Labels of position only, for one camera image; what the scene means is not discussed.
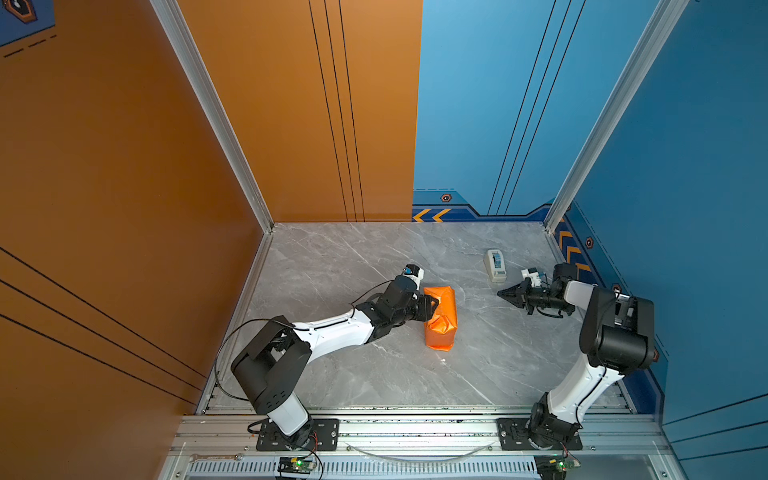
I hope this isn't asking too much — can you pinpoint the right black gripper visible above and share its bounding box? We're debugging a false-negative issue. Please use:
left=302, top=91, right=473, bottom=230
left=499, top=278, right=574, bottom=314

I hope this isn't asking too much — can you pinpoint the yellow orange wrapping paper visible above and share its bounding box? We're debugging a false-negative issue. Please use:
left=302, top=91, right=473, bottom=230
left=424, top=287, right=458, bottom=352

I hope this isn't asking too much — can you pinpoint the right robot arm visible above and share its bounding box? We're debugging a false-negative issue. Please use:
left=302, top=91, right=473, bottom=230
left=497, top=263, right=656, bottom=450

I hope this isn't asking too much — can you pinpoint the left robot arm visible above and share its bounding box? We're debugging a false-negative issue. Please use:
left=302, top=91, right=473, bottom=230
left=230, top=293, right=440, bottom=448

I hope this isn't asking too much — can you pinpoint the white tape dispenser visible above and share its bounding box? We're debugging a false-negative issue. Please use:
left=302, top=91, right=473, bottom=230
left=484, top=249, right=507, bottom=283

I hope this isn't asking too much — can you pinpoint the right green circuit board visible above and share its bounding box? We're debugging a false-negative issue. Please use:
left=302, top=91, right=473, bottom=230
left=534, top=457, right=567, bottom=480

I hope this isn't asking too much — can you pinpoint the green circuit board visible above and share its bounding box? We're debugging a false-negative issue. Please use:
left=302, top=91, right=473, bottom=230
left=276, top=456, right=320, bottom=479
left=534, top=457, right=567, bottom=480

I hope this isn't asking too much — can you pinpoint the left green circuit board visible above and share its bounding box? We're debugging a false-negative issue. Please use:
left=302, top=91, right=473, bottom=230
left=276, top=456, right=320, bottom=479

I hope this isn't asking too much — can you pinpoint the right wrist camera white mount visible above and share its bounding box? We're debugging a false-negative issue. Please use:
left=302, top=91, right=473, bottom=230
left=521, top=267, right=548, bottom=289

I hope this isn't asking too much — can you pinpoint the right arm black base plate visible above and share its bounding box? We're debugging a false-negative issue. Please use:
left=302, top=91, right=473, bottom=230
left=496, top=418, right=583, bottom=451

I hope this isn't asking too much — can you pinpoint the clear tube on rail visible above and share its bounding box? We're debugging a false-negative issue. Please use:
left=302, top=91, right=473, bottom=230
left=345, top=443, right=494, bottom=464

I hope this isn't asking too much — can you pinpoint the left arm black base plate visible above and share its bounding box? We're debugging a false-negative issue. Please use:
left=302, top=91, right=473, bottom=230
left=249, top=418, right=340, bottom=452

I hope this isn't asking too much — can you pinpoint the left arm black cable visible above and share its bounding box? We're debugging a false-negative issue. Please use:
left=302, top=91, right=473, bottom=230
left=213, top=316, right=289, bottom=403

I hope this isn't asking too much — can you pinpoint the aluminium front rail frame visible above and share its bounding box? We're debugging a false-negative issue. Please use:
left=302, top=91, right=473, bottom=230
left=159, top=407, right=686, bottom=479

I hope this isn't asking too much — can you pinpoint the right aluminium corner post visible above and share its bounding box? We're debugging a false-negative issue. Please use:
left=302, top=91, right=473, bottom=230
left=543, top=0, right=689, bottom=234

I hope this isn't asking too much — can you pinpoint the aluminium corner post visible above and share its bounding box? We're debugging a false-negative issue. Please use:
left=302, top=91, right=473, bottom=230
left=149, top=0, right=275, bottom=233
left=543, top=0, right=689, bottom=234

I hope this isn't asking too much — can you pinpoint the left aluminium corner post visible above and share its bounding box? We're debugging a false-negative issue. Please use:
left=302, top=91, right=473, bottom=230
left=149, top=0, right=275, bottom=233

